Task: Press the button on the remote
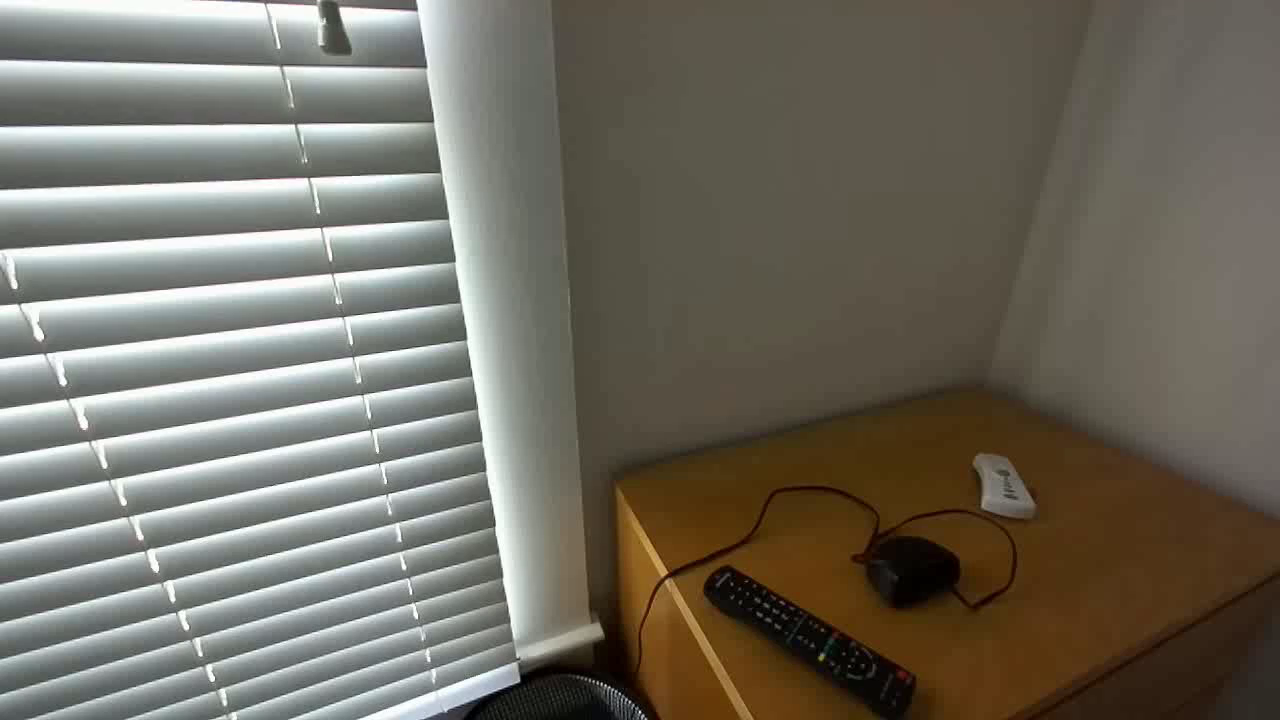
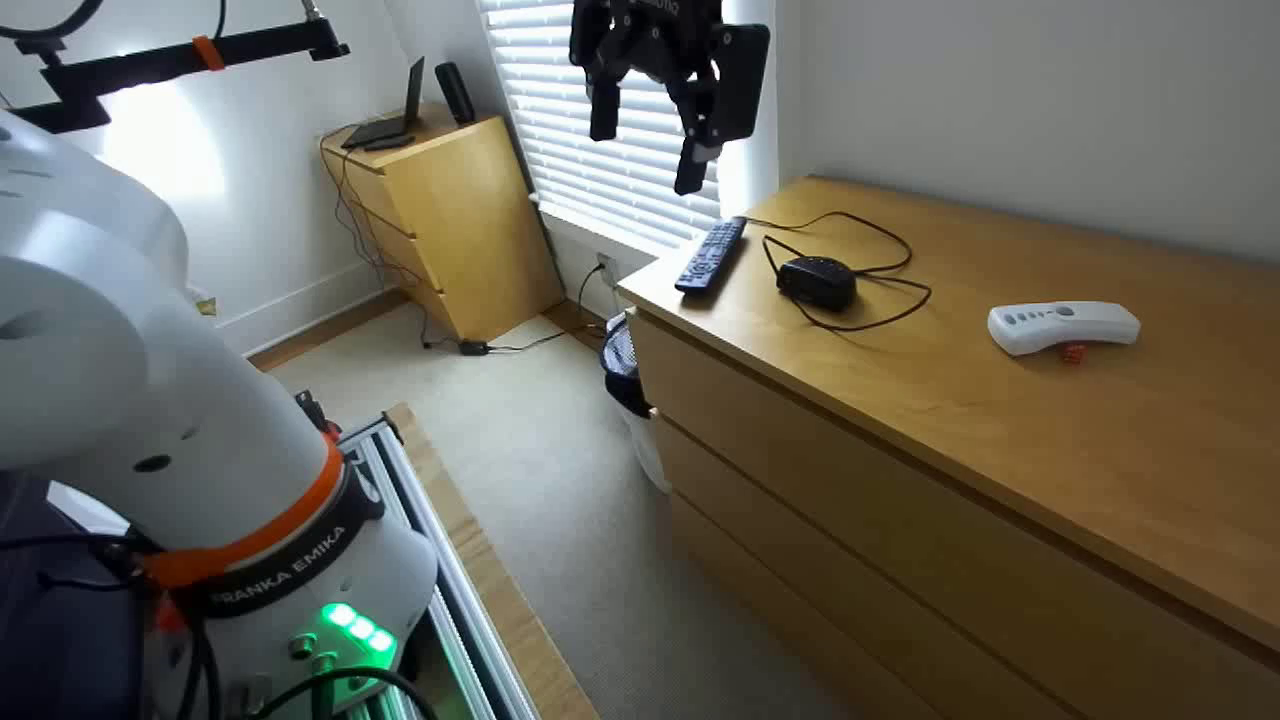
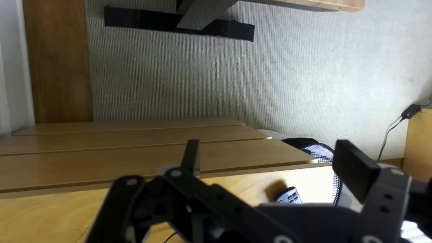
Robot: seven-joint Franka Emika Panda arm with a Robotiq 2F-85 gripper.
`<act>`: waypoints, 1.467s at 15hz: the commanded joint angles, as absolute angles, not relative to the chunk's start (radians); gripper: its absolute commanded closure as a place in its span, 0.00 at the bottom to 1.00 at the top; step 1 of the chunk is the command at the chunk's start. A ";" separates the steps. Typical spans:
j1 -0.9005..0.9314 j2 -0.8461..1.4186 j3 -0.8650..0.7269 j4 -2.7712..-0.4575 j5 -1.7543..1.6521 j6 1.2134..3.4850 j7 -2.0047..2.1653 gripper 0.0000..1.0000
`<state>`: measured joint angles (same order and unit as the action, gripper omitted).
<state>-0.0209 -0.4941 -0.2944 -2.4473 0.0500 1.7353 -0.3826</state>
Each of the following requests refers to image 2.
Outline white window blinds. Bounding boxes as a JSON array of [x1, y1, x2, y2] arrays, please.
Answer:
[[478, 0, 737, 257]]

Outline aluminium rail robot stand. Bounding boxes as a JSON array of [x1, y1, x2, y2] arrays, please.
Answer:
[[263, 394, 535, 720]]

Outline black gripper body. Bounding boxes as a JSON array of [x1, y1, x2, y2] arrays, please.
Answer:
[[569, 0, 774, 141]]

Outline small wooden cabinet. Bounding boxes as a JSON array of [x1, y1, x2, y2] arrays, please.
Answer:
[[322, 117, 563, 345]]

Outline black speaker on cabinet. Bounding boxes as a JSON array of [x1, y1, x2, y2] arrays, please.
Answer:
[[438, 59, 480, 128]]

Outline black overhead camera boom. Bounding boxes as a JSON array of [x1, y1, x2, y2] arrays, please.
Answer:
[[0, 0, 350, 131]]

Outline black mesh wastebasket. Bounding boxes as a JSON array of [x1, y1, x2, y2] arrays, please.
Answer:
[[601, 312, 651, 418]]

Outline white remote control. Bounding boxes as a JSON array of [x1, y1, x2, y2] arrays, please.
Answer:
[[990, 299, 1140, 357]]

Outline black device cable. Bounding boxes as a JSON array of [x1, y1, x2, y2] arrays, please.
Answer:
[[739, 207, 937, 335]]

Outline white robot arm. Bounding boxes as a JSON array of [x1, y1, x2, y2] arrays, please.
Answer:
[[0, 0, 441, 720]]

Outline large wooden dresser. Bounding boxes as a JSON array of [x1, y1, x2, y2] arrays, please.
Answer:
[[623, 179, 1280, 720]]

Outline black laptop on cabinet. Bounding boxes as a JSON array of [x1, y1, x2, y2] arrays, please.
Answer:
[[344, 59, 425, 150]]

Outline black TV remote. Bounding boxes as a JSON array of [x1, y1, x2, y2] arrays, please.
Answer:
[[677, 218, 750, 295]]

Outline black semicircular device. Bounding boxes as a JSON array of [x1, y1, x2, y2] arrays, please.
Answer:
[[775, 257, 858, 312]]

